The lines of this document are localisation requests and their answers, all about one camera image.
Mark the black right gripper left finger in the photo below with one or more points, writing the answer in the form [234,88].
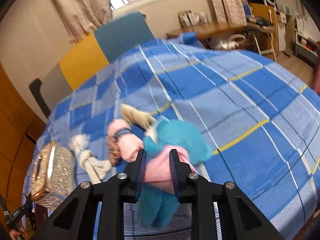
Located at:
[122,188]

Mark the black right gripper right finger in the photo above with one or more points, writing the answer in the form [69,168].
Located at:
[192,188]

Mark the white towel blue band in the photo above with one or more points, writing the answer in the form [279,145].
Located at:
[95,168]

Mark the blue plush toy pink shirt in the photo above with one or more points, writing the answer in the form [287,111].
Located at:
[158,203]

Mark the pink towel navy band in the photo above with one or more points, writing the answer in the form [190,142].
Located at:
[128,143]

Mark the brown hair scrunchie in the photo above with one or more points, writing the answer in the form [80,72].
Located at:
[114,154]

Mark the gold ornate tissue box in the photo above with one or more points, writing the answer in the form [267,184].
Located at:
[52,178]

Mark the beige rolled towel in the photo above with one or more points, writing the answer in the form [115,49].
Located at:
[136,117]

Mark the blue plaid bed cover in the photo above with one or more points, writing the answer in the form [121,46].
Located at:
[260,120]

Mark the grey yellow teal headboard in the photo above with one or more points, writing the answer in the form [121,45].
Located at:
[92,54]

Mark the wooden desk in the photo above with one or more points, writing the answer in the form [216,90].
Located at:
[205,31]

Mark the clear desk organizer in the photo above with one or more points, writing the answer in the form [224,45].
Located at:
[189,19]

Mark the grey low shelf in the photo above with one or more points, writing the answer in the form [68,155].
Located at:
[306,49]

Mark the beige patterned left curtain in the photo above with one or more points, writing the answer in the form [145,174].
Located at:
[82,17]

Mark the beige patterned curtain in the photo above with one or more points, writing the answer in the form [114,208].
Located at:
[82,17]
[229,11]

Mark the beige patterned right curtain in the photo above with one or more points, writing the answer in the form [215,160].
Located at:
[229,11]

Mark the white ring lamp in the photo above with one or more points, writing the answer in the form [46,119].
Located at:
[270,3]

